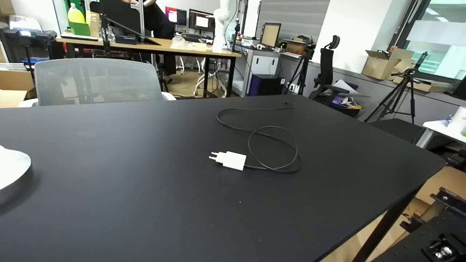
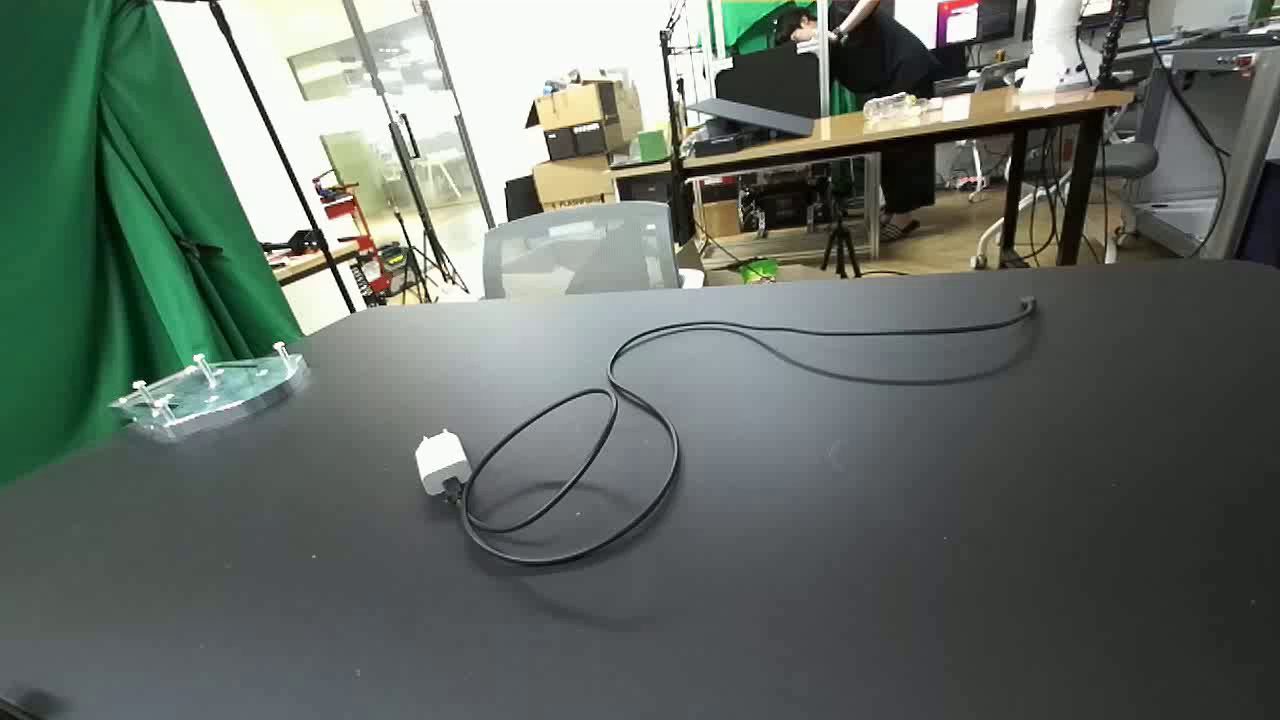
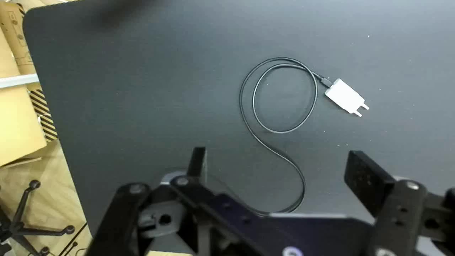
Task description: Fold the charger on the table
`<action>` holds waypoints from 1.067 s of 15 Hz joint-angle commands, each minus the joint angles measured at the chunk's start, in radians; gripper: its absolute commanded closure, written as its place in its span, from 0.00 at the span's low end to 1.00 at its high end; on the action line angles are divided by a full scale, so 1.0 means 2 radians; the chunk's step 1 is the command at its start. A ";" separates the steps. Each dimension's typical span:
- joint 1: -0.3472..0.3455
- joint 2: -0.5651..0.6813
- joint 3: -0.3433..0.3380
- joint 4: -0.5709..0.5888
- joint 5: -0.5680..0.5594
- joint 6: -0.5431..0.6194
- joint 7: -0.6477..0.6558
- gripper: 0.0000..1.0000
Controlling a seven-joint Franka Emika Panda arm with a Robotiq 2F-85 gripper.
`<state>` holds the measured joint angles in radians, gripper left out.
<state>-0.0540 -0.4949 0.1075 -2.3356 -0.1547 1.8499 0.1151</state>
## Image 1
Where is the wooden office desk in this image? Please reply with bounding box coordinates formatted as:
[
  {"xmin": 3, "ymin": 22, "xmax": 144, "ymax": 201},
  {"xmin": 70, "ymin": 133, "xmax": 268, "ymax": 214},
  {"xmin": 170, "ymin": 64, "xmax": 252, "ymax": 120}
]
[{"xmin": 58, "ymin": 37, "xmax": 240, "ymax": 97}]

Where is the white charger with black cable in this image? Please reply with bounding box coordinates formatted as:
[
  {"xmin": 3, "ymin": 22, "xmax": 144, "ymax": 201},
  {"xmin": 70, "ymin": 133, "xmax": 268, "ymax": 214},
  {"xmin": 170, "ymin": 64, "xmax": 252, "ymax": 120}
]
[{"xmin": 208, "ymin": 102, "xmax": 301, "ymax": 175}]

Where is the black metal rig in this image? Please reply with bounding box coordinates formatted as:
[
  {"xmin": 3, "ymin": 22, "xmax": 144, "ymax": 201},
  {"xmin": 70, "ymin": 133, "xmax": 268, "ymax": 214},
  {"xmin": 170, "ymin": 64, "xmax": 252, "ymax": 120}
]
[{"xmin": 373, "ymin": 188, "xmax": 466, "ymax": 262}]

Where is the black office chair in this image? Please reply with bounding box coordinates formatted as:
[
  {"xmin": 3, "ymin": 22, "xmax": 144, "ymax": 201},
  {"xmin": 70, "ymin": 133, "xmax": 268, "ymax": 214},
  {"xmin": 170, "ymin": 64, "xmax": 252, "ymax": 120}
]
[{"xmin": 308, "ymin": 35, "xmax": 361, "ymax": 118}]

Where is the black camera tripod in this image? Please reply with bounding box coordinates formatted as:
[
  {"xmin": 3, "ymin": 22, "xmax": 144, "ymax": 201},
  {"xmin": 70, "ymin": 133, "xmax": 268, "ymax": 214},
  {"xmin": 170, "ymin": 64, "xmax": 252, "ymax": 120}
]
[{"xmin": 365, "ymin": 51, "xmax": 428, "ymax": 124}]

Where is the clear acrylic plate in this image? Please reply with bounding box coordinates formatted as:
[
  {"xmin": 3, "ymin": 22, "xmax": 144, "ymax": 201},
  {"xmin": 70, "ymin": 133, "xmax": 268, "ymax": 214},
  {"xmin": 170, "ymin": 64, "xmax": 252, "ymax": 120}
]
[{"xmin": 0, "ymin": 146, "xmax": 32, "ymax": 190}]

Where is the computer monitor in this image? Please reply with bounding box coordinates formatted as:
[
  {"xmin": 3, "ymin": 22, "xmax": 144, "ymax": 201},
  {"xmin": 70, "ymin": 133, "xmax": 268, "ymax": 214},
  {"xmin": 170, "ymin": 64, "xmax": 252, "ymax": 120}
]
[{"xmin": 188, "ymin": 9, "xmax": 214, "ymax": 32}]

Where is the open cardboard box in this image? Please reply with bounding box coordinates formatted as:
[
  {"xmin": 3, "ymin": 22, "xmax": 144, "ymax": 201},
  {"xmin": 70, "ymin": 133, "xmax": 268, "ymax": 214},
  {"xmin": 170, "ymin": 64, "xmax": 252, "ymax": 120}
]
[{"xmin": 362, "ymin": 47, "xmax": 412, "ymax": 81}]

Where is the white cabinet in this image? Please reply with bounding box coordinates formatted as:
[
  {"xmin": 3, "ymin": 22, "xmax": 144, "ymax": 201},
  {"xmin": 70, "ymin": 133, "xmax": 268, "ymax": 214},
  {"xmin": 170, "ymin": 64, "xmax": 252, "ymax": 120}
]
[{"xmin": 231, "ymin": 47, "xmax": 279, "ymax": 97}]

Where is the grey mesh office chair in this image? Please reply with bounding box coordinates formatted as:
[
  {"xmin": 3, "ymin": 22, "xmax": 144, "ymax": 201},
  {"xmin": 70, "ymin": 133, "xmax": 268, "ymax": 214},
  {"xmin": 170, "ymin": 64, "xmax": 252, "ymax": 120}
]
[{"xmin": 22, "ymin": 59, "xmax": 176, "ymax": 108}]

